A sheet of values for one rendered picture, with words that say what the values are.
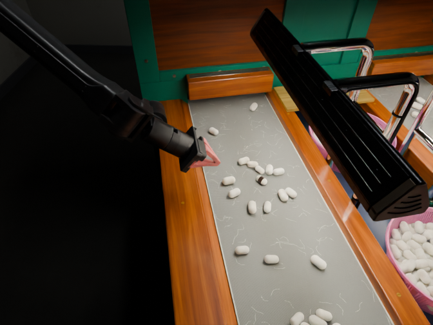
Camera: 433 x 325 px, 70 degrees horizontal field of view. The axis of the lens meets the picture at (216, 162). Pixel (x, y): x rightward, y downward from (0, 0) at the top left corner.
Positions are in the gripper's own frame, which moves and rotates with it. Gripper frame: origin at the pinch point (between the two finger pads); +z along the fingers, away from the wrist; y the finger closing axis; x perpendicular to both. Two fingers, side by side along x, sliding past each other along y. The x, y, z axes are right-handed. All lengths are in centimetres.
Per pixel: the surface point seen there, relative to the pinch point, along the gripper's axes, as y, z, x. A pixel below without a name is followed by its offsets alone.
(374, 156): -26.9, -1.7, -29.2
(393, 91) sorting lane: 39, 66, -41
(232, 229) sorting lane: -12.0, 9.0, 7.9
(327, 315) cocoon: -35.4, 18.8, -2.0
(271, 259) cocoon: -22.1, 13.2, 2.5
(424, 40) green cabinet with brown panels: 47, 65, -61
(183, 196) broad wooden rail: -1.7, -1.0, 12.9
